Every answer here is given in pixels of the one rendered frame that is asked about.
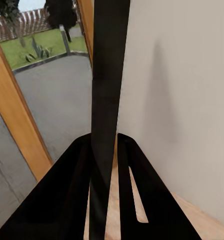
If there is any poster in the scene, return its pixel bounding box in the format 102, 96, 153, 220
88, 0, 131, 240

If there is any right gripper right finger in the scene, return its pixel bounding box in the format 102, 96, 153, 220
117, 133, 202, 240

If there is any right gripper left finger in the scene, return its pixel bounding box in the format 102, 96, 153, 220
0, 133, 92, 240

